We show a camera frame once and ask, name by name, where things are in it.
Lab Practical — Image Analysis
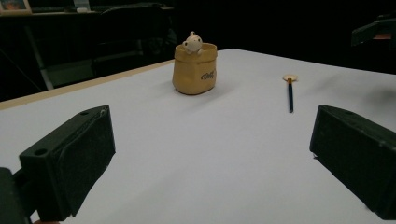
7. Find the yellow pen holder with figurine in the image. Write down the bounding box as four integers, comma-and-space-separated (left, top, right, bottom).
172, 31, 219, 96

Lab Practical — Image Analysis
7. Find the blue pencil with cream topper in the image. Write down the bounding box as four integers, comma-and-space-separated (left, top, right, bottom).
282, 74, 299, 114

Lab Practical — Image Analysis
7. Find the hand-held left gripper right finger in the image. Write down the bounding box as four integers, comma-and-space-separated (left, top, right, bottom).
308, 104, 396, 221

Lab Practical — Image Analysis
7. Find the metal stand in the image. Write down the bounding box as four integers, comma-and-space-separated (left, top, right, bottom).
22, 26, 55, 91

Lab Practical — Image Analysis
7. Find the framed picture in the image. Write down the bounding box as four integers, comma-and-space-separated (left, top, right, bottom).
0, 0, 33, 16

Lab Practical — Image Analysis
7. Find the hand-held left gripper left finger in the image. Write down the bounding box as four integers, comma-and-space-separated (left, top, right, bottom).
18, 105, 117, 222

